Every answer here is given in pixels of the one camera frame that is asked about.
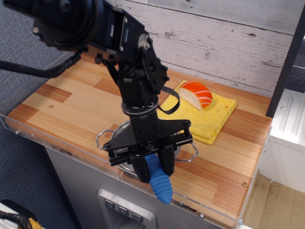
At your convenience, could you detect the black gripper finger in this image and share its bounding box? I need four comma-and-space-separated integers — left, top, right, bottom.
130, 154, 151, 183
158, 145, 175, 177

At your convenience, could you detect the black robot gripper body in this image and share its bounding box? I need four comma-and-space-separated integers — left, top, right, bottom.
103, 114, 193, 166

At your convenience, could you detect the blue handled metal spoon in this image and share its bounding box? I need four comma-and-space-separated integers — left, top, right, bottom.
145, 154, 173, 204

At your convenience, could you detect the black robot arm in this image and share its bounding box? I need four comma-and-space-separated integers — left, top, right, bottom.
0, 0, 192, 183

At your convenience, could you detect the stainless steel pot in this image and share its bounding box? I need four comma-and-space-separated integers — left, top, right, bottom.
96, 120, 199, 183

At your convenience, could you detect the yellow folded cloth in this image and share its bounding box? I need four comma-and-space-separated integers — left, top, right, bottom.
157, 81, 237, 145

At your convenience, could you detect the grey cabinet with buttons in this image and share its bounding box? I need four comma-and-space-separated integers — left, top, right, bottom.
46, 148, 217, 229

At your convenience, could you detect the clear acrylic table guard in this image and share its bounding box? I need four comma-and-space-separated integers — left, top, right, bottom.
0, 47, 272, 227

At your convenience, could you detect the salmon nigiri sushi toy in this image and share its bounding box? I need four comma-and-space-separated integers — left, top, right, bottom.
178, 81, 213, 110

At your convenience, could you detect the white ridged appliance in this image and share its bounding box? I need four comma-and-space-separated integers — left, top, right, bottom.
259, 89, 305, 193

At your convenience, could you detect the yellow object at corner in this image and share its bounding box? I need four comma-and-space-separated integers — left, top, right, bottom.
29, 218, 43, 229

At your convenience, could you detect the black braided cable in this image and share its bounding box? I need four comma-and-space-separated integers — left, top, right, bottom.
0, 53, 81, 79

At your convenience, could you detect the black right vertical post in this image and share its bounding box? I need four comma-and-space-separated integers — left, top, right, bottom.
265, 6, 305, 118

